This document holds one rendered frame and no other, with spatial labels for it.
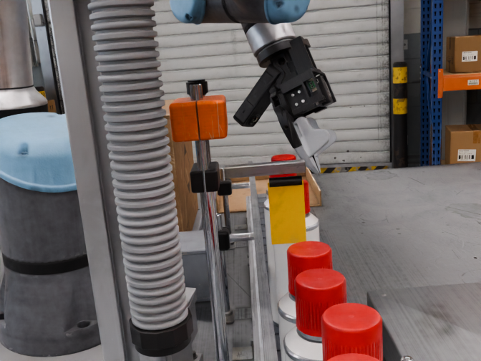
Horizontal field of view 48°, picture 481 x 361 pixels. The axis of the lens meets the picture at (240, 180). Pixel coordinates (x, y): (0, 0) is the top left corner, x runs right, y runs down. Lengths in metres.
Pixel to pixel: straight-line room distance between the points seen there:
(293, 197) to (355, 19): 4.28
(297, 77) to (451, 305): 0.40
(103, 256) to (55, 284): 0.19
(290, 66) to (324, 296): 0.60
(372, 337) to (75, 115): 0.24
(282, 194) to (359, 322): 0.18
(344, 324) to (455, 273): 0.70
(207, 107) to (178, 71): 4.51
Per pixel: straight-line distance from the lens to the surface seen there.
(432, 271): 1.00
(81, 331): 0.61
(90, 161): 0.39
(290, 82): 0.87
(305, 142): 0.87
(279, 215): 0.46
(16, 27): 0.70
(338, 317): 0.31
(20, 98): 0.69
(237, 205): 1.39
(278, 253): 0.60
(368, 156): 4.81
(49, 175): 0.56
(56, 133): 0.58
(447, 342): 0.70
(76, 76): 0.39
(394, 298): 0.79
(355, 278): 0.97
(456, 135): 4.21
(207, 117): 0.41
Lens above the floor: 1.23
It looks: 14 degrees down
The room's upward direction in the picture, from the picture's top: 5 degrees counter-clockwise
